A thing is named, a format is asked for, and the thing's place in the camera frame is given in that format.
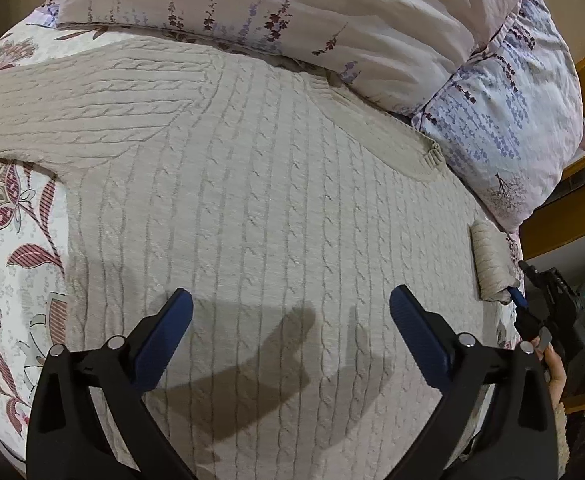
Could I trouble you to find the beige cable-knit sweater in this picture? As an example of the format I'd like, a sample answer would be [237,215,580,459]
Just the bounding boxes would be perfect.
[0,38,499,479]

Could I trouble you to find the person's right hand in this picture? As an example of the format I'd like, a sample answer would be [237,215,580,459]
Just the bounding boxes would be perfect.
[532,337,567,408]

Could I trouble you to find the blue floral pillow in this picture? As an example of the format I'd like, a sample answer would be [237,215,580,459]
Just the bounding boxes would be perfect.
[411,0,584,232]

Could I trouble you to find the floral bed sheet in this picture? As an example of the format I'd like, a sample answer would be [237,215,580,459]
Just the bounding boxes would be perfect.
[0,0,74,470]

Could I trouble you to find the pink floral pillow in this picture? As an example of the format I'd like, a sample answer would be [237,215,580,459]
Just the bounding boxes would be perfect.
[58,0,520,115]

